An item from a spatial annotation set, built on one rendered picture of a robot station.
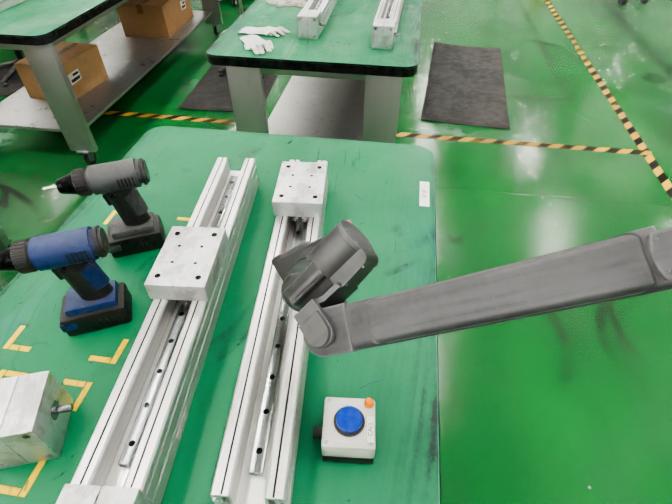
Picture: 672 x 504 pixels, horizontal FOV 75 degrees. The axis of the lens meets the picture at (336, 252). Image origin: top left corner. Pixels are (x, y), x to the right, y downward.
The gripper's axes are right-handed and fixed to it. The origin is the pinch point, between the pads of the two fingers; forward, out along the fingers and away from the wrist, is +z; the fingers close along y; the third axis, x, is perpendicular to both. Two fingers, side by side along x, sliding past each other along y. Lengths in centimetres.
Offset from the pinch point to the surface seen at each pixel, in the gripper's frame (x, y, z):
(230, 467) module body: 16.6, 20.1, -24.9
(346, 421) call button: 22.1, 6.1, -16.1
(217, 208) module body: -13.7, 28.2, 29.7
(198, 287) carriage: -3.8, 23.9, -1.8
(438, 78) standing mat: -14, -55, 318
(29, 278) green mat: -21, 66, 10
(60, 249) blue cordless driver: -20.8, 38.2, -7.3
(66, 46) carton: -149, 153, 220
